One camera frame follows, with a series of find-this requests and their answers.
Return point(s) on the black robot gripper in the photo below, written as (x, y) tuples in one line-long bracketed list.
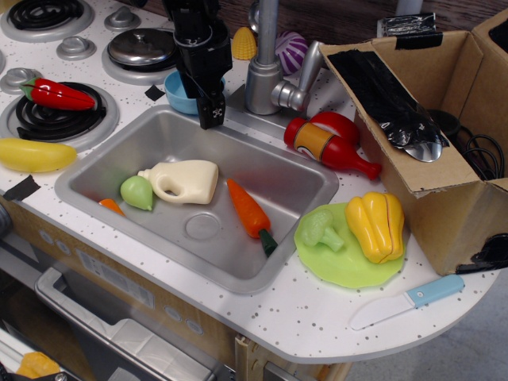
[(202, 39)]

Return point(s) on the stainless steel sink basin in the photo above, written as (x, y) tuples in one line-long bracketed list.
[(208, 239)]

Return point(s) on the black tape piece counter edge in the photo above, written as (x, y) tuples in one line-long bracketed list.
[(22, 190)]

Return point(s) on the light green plastic plate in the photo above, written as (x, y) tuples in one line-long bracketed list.
[(348, 267)]

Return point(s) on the grey stove knob left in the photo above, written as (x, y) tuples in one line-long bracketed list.
[(11, 81)]

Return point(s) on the orange toy carrot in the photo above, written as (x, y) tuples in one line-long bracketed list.
[(253, 218)]

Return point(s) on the grey stove knob top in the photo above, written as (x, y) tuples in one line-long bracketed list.
[(122, 20)]

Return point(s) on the back left stove burner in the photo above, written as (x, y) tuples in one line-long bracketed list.
[(34, 21)]

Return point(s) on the red toy ketchup bottle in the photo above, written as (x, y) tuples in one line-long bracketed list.
[(327, 148)]

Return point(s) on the grey stove knob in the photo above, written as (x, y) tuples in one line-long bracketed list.
[(75, 48), (11, 81), (122, 20)]

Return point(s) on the green toy broccoli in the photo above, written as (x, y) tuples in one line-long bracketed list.
[(317, 228)]

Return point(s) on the yellow toy bell pepper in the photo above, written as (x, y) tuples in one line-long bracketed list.
[(377, 221)]

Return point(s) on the light green toy pear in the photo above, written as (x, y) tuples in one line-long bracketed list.
[(137, 191)]

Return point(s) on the grey stove knob middle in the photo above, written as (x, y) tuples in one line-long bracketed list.
[(75, 48)]

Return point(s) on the cream toy detergent jug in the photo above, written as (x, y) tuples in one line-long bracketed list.
[(183, 182)]

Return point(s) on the metal spoon in box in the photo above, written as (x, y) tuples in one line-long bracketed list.
[(426, 152)]

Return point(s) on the yellow object bottom left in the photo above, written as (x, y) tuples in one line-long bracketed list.
[(36, 364)]

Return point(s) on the silver toy faucet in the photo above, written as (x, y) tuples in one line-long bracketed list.
[(267, 102)]

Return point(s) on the purple white striped ball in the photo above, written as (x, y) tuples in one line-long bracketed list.
[(291, 49)]

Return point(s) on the toy knife blue handle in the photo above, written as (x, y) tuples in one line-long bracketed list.
[(384, 308)]

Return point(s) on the red toy chili pepper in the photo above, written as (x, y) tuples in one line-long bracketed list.
[(47, 93)]

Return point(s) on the small orange toy piece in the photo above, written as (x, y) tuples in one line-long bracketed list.
[(110, 204)]

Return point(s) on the yellow toy corn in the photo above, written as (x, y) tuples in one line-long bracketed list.
[(244, 45)]

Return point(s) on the black tape piece by sink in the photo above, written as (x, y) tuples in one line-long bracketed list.
[(154, 93)]

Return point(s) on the light blue plastic bowl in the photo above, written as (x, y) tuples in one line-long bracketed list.
[(177, 96)]

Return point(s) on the yellow toy banana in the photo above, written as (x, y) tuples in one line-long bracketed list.
[(34, 156)]

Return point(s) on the front left stove burner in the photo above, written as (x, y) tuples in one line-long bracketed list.
[(82, 130)]

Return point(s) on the stove burner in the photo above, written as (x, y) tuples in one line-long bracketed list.
[(34, 21), (82, 130)]

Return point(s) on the silver pot lid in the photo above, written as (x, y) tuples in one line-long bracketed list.
[(141, 47)]

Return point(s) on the grey oven door handle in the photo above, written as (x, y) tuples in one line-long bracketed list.
[(119, 342)]

